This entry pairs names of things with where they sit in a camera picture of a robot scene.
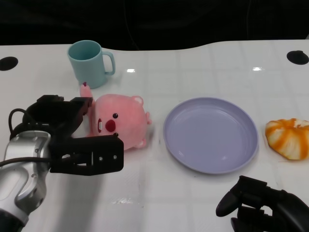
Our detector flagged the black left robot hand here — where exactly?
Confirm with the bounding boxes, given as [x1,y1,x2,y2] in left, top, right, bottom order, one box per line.
[23,95,94,141]

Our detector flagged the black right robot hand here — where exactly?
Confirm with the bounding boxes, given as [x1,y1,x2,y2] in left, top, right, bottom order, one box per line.
[215,175,309,232]

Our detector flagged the pink plush beaver doll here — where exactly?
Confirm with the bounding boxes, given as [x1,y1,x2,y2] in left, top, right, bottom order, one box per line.
[79,82,153,152]

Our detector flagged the lavender plastic plate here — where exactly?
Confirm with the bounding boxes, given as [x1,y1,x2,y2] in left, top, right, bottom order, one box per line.
[163,97,259,174]

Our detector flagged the teal plastic mug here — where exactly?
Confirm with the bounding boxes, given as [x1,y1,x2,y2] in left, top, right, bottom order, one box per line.
[67,40,116,89]

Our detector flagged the orange striped bread toy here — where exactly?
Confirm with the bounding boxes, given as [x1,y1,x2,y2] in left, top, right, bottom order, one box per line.
[265,118,309,160]

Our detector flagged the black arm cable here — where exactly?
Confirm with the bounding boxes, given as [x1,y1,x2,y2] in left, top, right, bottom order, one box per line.
[0,108,53,168]

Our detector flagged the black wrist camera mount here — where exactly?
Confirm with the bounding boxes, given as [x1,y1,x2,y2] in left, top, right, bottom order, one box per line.
[48,134,125,176]

